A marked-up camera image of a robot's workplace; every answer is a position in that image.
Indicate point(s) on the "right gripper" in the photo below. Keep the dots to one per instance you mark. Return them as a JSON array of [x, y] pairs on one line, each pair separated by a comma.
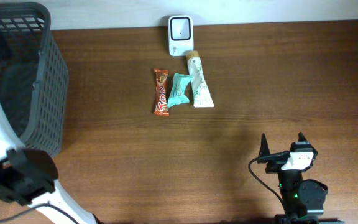
[[276, 161]]

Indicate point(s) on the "white bamboo print tube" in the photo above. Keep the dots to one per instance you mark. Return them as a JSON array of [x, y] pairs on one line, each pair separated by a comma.
[[201, 95]]

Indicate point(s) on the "teal snack packet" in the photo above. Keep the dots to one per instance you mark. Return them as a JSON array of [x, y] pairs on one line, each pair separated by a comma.
[[179, 86]]

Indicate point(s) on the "orange chocolate bar wrapper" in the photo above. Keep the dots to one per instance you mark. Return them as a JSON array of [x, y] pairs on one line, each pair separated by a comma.
[[161, 106]]

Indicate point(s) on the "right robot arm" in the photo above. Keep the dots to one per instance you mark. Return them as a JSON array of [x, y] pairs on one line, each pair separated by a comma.
[[302, 200]]

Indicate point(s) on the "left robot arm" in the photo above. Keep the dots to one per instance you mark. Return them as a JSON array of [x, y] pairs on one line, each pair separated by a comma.
[[30, 178]]

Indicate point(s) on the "grey plastic mesh basket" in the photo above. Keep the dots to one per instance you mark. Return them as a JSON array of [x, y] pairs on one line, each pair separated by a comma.
[[33, 76]]

